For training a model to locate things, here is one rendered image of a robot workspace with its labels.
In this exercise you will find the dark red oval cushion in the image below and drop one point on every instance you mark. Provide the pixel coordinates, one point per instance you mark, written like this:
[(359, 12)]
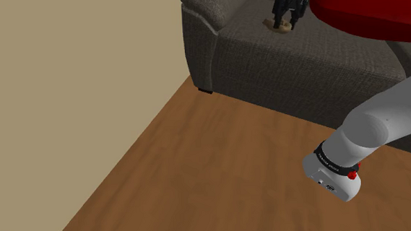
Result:
[(365, 11)]

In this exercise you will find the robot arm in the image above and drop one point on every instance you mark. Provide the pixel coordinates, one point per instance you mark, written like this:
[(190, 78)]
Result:
[(375, 127)]

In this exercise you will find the grey-brown fabric sofa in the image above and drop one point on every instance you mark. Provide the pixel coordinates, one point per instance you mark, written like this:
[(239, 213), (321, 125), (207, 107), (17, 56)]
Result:
[(276, 62)]

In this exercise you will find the small tan lumpy object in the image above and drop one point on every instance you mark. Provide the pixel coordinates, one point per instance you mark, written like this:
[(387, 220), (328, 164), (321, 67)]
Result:
[(285, 27)]

